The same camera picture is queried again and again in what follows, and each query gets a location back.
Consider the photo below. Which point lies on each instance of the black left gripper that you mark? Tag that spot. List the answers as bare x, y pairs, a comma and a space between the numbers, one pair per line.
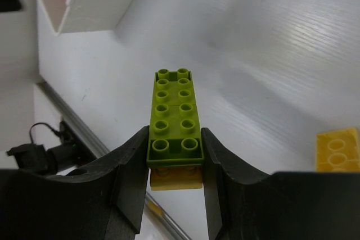
7, 6

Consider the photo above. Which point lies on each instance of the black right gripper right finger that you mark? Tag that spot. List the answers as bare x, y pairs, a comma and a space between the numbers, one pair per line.
243, 202

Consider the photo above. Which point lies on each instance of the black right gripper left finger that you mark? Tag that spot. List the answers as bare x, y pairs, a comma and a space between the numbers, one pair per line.
103, 199

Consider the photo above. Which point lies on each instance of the pale yellow lego brick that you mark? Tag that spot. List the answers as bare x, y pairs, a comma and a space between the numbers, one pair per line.
176, 178

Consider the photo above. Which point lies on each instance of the yellow 2x4 lego brick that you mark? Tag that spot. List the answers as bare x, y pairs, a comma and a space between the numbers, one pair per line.
338, 151

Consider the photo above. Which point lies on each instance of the long green lego plate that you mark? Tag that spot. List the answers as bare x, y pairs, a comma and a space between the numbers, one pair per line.
174, 132

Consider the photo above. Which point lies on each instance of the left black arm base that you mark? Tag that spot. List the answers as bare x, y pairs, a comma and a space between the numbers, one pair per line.
71, 152

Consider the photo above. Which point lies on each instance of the aluminium front rail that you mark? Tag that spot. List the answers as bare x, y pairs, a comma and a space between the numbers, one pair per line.
161, 220

